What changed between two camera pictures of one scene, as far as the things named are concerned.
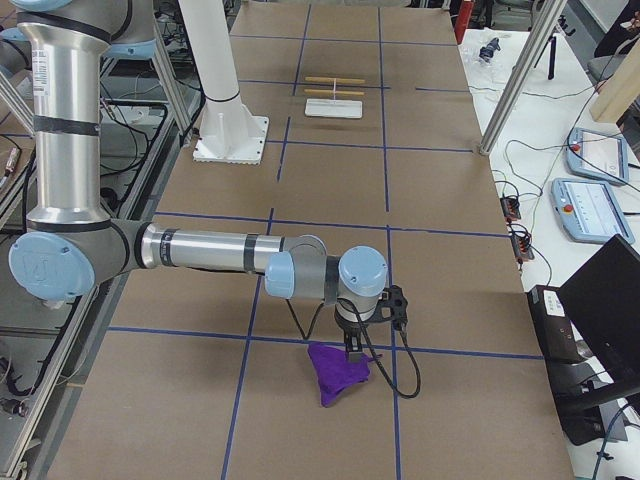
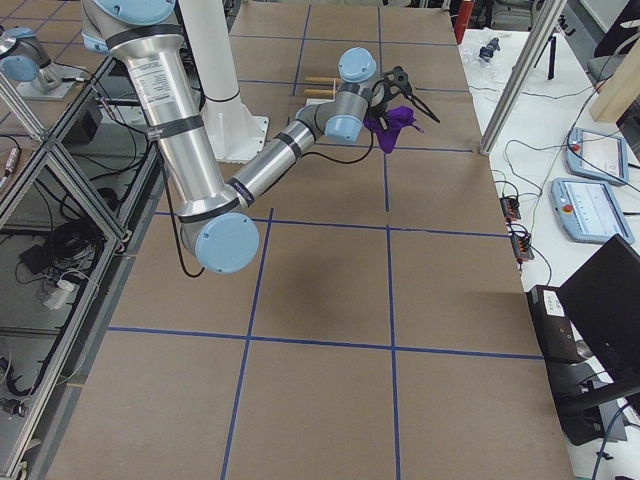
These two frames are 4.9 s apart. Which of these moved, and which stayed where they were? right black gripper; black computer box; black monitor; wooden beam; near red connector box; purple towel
Moved: right black gripper; purple towel
Stayed: black computer box; wooden beam; black monitor; near red connector box
